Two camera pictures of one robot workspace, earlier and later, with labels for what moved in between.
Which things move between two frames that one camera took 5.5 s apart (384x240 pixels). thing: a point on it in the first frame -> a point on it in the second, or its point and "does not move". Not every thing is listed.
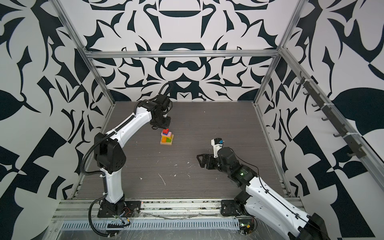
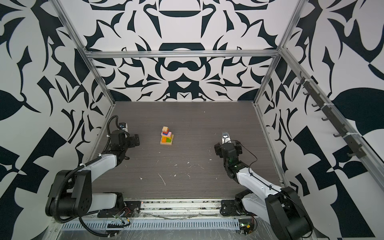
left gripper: (166, 125) -> (133, 143)
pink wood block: (169, 134) does not move
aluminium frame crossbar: (184, 54) does not move
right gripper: (206, 156) -> (220, 150)
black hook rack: (331, 115) does not move
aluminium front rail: (72, 215) does not move
